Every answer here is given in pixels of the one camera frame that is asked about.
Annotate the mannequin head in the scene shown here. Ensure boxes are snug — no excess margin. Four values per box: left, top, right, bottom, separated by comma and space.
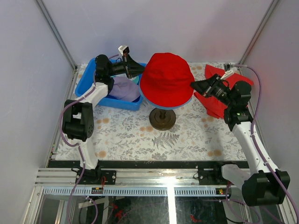
149, 108, 176, 131

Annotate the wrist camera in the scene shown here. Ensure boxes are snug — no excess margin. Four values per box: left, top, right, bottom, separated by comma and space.
118, 45, 129, 56
221, 63, 235, 80

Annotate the blue plastic bin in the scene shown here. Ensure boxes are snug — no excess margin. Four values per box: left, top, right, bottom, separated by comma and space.
74, 57, 147, 111

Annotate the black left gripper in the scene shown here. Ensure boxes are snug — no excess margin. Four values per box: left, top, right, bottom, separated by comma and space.
106, 53, 146, 78

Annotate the red cloth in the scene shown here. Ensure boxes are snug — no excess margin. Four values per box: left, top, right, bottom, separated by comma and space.
194, 64, 254, 119

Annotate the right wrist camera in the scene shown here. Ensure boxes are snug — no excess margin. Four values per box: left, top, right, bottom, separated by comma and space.
221, 63, 235, 80

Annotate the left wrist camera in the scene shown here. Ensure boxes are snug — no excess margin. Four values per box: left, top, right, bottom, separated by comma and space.
118, 45, 129, 56

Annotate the aluminium rail frame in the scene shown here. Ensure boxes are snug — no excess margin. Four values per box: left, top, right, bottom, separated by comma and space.
23, 161, 290, 224

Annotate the lavender hat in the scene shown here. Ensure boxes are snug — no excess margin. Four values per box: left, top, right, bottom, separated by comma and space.
109, 77, 140, 102

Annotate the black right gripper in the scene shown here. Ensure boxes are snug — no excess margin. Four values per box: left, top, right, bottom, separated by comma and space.
188, 76, 233, 108

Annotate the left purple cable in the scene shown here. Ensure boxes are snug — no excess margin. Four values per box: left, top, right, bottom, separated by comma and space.
60, 54, 120, 224

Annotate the blue bucket hat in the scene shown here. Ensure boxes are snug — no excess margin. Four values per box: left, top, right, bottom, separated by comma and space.
139, 87, 193, 110

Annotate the teal and white hat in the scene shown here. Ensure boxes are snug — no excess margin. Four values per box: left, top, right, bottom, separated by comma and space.
112, 73, 140, 84

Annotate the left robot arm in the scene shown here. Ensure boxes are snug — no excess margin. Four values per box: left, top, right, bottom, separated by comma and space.
59, 52, 145, 184

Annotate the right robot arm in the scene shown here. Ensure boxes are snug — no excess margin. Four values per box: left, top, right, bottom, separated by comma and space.
191, 74, 290, 206

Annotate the red bucket hat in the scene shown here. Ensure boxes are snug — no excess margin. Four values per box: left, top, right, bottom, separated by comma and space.
140, 53, 195, 108

